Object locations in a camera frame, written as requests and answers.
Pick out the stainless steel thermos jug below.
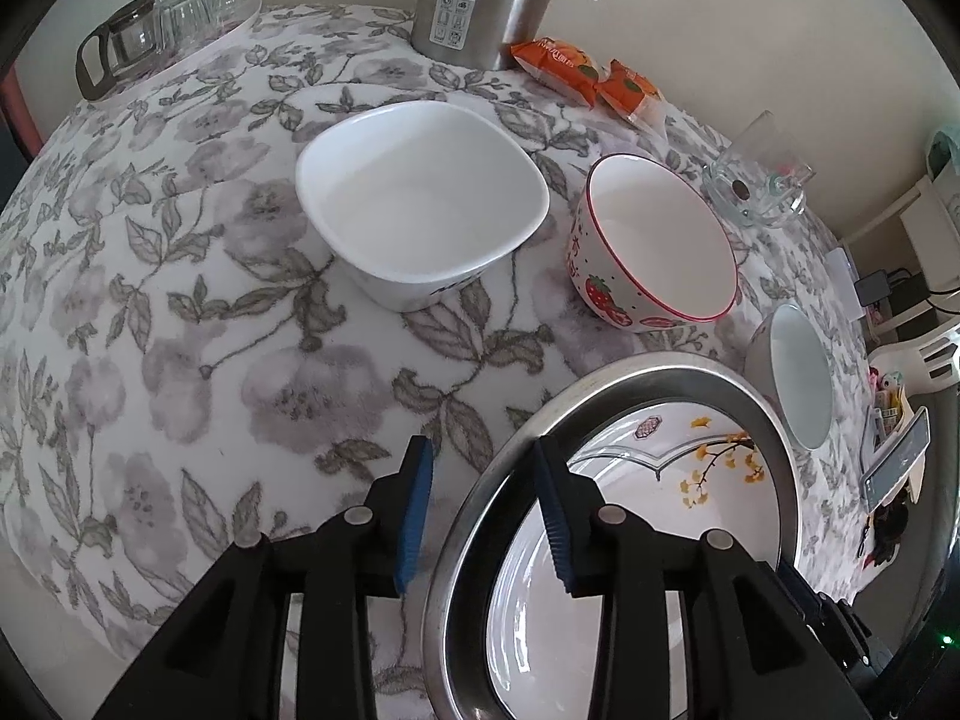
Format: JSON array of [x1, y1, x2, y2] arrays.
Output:
[[409, 0, 631, 72]]

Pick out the pink strip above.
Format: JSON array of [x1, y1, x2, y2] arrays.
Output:
[[0, 67, 38, 158]]

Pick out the smartphone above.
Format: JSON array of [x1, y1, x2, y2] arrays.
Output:
[[859, 405, 931, 515]]

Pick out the grey power adapter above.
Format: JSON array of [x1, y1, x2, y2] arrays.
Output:
[[855, 270, 893, 308]]

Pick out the dark cloth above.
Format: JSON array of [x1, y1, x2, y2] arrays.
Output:
[[862, 502, 912, 567]]

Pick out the clear glass mug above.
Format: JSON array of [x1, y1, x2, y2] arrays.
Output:
[[701, 110, 817, 230]]

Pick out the white plastic chair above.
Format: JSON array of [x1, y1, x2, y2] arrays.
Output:
[[866, 300, 960, 398]]

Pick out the teal cloth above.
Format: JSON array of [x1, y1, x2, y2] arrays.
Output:
[[926, 127, 960, 188]]

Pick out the small white box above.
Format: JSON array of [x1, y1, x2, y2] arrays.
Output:
[[825, 247, 861, 302]]

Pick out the white cup tray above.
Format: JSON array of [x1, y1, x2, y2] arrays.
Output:
[[97, 0, 263, 91]]

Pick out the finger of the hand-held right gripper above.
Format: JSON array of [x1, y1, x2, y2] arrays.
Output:
[[784, 565, 881, 692]]

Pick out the white shelf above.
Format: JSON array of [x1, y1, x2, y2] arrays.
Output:
[[840, 172, 960, 278]]

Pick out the white square bowl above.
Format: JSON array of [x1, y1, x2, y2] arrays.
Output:
[[295, 100, 551, 312]]

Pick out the small white bowl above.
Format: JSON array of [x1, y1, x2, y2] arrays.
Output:
[[744, 303, 835, 452]]

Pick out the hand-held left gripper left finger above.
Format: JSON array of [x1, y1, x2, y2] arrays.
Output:
[[94, 435, 436, 720]]

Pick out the orange snack packet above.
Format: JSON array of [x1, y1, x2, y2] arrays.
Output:
[[510, 37, 605, 106], [596, 58, 667, 128]]

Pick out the strawberry print bowl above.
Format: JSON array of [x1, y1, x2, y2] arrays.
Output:
[[564, 154, 741, 335]]

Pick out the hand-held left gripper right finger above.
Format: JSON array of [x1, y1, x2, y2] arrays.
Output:
[[531, 439, 852, 720]]

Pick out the grey floral tablecloth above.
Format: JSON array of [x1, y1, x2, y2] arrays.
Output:
[[0, 0, 893, 720]]

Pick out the white plate yellow leaf print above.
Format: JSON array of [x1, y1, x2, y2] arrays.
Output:
[[480, 401, 785, 706]]

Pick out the stainless steel basin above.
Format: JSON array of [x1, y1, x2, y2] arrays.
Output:
[[421, 355, 800, 720]]

